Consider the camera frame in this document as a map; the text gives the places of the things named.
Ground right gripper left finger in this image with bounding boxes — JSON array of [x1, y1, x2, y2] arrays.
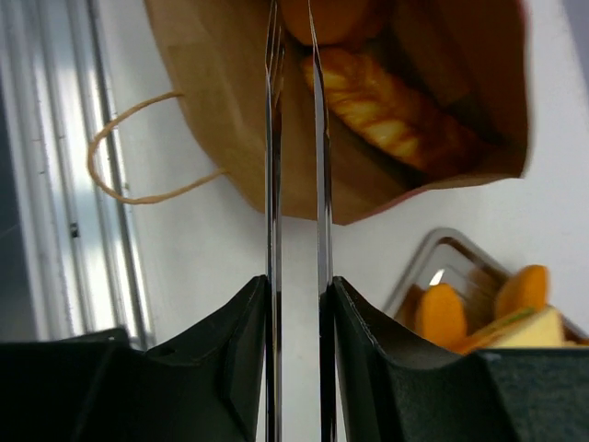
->
[[1, 276, 267, 441]]

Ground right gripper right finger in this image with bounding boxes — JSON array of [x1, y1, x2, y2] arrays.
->
[[331, 277, 588, 441]]

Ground fake triangle sandwich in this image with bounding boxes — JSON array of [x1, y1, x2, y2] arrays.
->
[[452, 307, 566, 355]]

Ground long orange bread roll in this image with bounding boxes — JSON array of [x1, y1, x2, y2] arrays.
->
[[494, 264, 549, 319]]

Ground orange braided pastry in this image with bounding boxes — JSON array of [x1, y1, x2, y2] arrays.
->
[[319, 47, 491, 180]]

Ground red brown paper bag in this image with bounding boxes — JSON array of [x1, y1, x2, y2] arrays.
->
[[87, 0, 535, 227]]

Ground metal tongs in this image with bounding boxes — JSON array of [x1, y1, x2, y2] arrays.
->
[[265, 1, 337, 441]]

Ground round orange bun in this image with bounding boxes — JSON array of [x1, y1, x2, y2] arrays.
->
[[279, 0, 388, 46]]

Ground steel tray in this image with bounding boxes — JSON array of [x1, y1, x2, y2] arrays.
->
[[385, 227, 588, 354]]

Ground aluminium front rail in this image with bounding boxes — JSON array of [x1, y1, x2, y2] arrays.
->
[[1, 1, 155, 350]]

